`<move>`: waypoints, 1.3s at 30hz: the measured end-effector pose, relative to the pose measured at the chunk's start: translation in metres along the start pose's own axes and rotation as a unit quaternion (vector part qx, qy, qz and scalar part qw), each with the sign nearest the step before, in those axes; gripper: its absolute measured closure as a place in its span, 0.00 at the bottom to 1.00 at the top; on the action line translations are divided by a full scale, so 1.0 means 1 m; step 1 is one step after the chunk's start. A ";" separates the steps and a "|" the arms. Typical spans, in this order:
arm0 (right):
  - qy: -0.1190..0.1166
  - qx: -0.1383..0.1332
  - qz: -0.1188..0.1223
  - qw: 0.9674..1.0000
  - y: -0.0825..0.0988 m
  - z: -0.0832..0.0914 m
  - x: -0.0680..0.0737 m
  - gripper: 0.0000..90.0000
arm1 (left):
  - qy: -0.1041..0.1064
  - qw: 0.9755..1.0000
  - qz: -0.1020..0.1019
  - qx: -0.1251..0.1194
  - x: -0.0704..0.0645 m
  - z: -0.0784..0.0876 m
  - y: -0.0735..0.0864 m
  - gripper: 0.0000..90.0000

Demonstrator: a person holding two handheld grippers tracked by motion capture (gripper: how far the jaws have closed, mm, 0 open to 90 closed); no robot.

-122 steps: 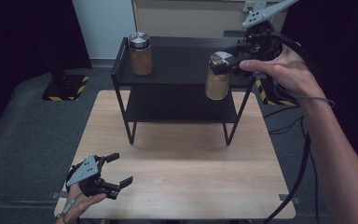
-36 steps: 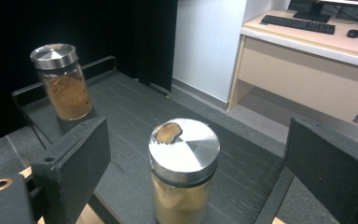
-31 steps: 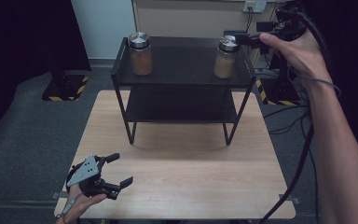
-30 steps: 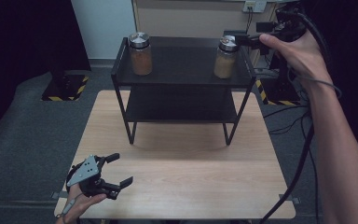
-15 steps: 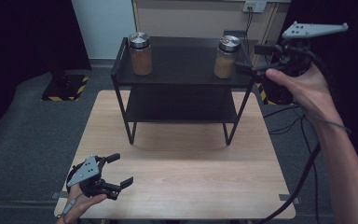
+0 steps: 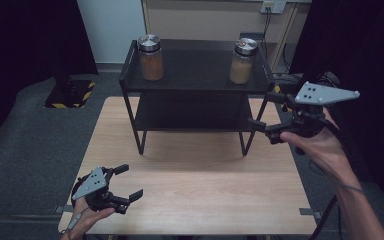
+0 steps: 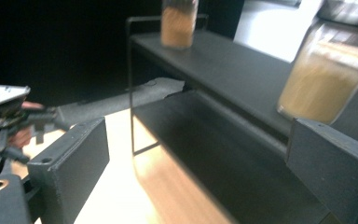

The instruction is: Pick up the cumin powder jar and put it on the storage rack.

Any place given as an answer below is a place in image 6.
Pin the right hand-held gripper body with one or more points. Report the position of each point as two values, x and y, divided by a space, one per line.
313 96

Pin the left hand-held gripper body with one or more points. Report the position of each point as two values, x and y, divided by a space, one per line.
93 186

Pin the glass jar with beige contents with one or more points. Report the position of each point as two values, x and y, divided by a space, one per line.
242 63

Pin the black two-tier metal shelf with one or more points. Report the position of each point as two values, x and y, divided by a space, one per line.
196 70

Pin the glass jar with orange-brown contents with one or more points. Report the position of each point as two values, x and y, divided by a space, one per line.
150 60

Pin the person's left hand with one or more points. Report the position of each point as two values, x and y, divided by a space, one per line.
85 218

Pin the person's right hand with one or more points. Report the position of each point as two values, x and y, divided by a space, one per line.
320 150

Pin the stand base with hazard stripes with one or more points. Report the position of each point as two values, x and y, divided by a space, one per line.
70 95
286 105

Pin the dark curtain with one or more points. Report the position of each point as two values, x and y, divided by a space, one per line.
376 50
30 50

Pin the beige wooden cabinet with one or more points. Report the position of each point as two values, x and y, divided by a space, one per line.
196 20

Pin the grey metal table bracket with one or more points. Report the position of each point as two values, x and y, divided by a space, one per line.
309 212
63 209

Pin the white wall outlet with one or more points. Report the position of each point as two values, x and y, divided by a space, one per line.
273 6

